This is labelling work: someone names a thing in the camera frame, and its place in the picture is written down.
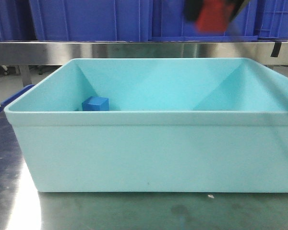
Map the large blue crate centre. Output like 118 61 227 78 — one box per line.
29 0 257 42

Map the blue bin edge left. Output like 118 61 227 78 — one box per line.
0 84 35 112

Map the black tape strip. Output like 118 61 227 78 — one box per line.
270 41 282 58

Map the blue crate far left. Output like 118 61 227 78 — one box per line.
0 0 36 42

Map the light teal plastic tub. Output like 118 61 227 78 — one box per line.
4 58 288 193

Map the red cube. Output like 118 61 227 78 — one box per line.
195 0 235 33

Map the blue crate far right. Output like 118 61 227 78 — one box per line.
254 0 288 40

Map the small blue cube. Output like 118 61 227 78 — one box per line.
82 96 109 111

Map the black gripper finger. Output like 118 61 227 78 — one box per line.
227 0 250 22
183 0 203 22

